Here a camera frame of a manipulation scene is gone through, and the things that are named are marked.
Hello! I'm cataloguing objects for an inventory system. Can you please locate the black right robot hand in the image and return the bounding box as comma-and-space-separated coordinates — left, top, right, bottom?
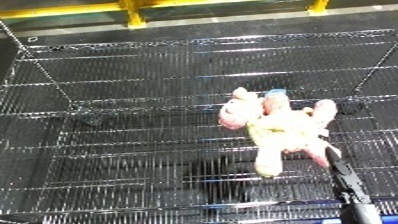
321, 145, 374, 206

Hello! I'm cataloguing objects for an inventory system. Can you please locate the pink and yellow soft toy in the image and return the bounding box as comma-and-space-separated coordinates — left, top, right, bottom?
216, 86, 343, 179

